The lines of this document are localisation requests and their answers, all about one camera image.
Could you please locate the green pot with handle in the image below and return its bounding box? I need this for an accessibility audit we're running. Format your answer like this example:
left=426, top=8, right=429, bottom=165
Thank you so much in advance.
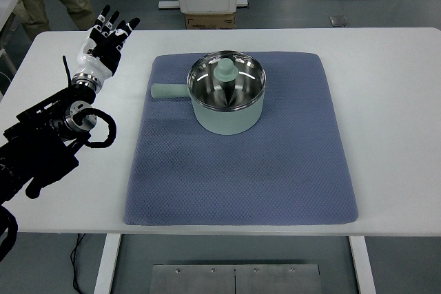
left=150, top=50, right=267, bottom=136

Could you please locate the white table leg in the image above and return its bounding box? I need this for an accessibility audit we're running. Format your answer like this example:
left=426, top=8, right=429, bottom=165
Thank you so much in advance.
left=94, top=233, right=122, bottom=294
left=349, top=236, right=376, bottom=294

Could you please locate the glass lid green knob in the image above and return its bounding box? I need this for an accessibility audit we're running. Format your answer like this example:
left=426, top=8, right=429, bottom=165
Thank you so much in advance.
left=187, top=50, right=266, bottom=112

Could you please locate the metal floor plate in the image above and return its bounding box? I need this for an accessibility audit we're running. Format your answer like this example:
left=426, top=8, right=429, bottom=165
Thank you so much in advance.
left=150, top=264, right=322, bottom=293

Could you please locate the white left table leg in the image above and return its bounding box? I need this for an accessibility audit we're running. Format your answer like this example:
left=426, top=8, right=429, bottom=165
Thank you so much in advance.
left=94, top=233, right=122, bottom=294

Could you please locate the white right table leg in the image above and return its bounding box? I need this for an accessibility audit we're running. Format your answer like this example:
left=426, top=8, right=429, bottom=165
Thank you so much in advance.
left=349, top=236, right=376, bottom=294

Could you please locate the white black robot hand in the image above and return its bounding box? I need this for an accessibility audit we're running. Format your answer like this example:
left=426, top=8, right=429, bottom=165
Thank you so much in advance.
left=72, top=6, right=140, bottom=94

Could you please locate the cardboard box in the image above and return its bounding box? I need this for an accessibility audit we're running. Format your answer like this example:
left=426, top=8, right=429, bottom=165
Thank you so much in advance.
left=185, top=13, right=236, bottom=30

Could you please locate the grey floor outlet cover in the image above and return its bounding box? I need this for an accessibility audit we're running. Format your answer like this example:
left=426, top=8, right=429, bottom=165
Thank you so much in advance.
left=329, top=15, right=349, bottom=27

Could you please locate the blue textured mat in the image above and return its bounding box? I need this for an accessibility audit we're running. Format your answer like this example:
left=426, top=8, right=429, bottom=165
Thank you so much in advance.
left=124, top=52, right=358, bottom=226

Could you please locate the black floor cable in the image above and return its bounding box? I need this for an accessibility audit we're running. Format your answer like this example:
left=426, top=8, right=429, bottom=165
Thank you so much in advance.
left=70, top=233, right=88, bottom=294

